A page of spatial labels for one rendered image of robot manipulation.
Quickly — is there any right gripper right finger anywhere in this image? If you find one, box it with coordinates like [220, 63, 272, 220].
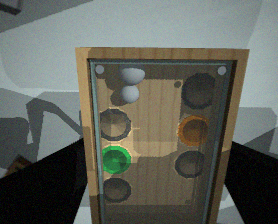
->
[224, 141, 278, 224]

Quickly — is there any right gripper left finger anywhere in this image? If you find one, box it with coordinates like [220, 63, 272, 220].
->
[0, 138, 88, 224]

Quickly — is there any wooden ball-in-hole puzzle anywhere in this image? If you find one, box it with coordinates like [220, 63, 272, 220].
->
[75, 47, 250, 224]

